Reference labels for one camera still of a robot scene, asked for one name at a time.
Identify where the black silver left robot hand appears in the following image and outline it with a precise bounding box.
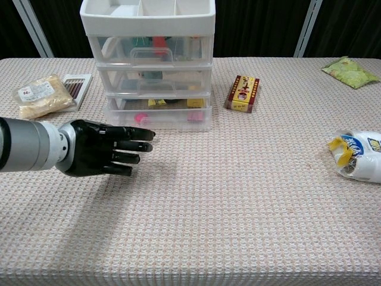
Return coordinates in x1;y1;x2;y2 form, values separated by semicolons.
56;119;157;178

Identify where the clear drawer with pink items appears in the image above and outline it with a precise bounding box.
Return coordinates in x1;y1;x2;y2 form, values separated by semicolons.
102;97;214;133

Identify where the clear drawer with beige contents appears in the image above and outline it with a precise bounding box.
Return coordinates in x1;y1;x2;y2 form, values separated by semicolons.
96;67;213;97

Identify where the clear drawer with green contents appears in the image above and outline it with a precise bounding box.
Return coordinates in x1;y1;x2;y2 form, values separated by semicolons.
88;35;214;65

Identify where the white plastic drawer cabinet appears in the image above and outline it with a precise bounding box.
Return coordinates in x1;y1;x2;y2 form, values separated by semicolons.
79;0;216;108

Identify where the white coloured pencil box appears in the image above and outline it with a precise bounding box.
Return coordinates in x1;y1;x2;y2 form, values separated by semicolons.
58;73;93;113

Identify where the beige food packet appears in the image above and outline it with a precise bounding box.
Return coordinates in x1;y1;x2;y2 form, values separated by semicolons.
11;73;74;120

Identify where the pink woven tablecloth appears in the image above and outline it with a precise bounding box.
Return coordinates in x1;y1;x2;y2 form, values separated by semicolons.
0;57;381;286

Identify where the yellow and red carton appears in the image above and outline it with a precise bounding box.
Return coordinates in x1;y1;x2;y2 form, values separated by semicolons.
224;74;260;114

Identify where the black curtain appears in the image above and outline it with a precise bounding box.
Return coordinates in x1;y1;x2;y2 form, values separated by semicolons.
0;0;381;60

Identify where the green snack bag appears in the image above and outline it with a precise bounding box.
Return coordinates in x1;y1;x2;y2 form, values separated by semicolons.
320;55;381;89

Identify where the grey metal frame post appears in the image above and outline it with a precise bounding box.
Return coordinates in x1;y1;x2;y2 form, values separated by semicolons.
293;0;324;58
11;0;55;58

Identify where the white blue yellow package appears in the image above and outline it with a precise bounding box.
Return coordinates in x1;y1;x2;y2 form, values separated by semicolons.
327;129;381;183

